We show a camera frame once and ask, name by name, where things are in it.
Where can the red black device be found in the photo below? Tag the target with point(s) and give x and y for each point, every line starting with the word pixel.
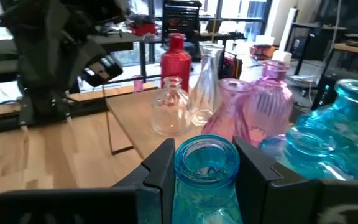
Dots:
pixel 232 67

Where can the teal glass bottle vase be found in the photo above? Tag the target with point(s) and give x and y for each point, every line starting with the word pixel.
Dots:
pixel 205 174

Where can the purple faceted cone glass vase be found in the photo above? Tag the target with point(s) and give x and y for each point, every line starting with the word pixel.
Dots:
pixel 138 84

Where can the red ribbed glass bottle vase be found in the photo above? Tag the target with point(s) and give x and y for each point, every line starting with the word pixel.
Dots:
pixel 176 65

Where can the black computer mouse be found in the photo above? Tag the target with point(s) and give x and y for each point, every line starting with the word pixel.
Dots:
pixel 3 55

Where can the purple twisted glass vase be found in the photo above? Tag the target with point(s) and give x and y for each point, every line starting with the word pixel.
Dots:
pixel 225 115

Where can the tall clear twisted glass vase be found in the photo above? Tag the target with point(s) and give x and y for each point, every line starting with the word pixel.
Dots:
pixel 208 87

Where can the purple ribbed glass bottle vase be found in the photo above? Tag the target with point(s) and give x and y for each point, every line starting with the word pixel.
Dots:
pixel 272 99

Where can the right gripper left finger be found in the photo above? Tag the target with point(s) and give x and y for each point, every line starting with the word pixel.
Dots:
pixel 154 174

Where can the small teal glass vase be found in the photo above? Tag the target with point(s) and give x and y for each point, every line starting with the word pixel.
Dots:
pixel 300 155

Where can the wooden shelf black metal frame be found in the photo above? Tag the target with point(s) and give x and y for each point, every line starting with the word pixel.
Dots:
pixel 135 118

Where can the red tool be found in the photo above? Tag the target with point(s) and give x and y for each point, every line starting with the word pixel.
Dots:
pixel 143 28

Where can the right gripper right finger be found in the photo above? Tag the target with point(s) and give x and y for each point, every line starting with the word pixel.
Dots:
pixel 259 186

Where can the large teal textured glass jar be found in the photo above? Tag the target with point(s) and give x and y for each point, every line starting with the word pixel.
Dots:
pixel 346 124

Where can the clear round swirl glass vase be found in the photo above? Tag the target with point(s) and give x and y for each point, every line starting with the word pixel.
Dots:
pixel 171 109

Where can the orange white box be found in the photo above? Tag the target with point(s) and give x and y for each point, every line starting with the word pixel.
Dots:
pixel 261 49

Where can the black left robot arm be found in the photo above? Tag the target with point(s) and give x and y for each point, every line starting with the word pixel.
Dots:
pixel 48 37

